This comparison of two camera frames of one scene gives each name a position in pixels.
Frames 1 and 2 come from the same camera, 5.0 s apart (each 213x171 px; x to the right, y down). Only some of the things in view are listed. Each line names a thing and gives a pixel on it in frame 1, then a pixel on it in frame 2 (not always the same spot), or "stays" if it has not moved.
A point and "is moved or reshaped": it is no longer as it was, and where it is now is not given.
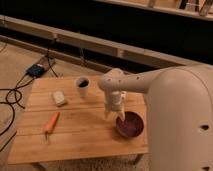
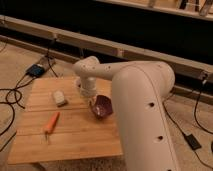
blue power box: [35, 70] stays
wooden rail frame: [24, 26] stays
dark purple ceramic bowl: [131, 126] is moved or reshaped
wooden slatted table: [61, 125] stays
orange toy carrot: [49, 126] stays
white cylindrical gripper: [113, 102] -> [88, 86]
